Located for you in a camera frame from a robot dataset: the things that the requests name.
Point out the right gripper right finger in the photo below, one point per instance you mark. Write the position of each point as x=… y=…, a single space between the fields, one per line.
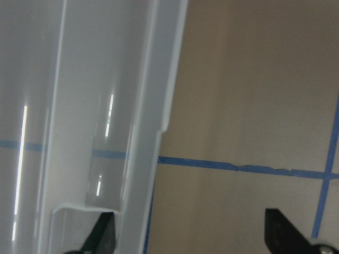
x=281 y=236

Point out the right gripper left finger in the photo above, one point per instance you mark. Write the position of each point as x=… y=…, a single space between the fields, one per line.
x=102 y=237

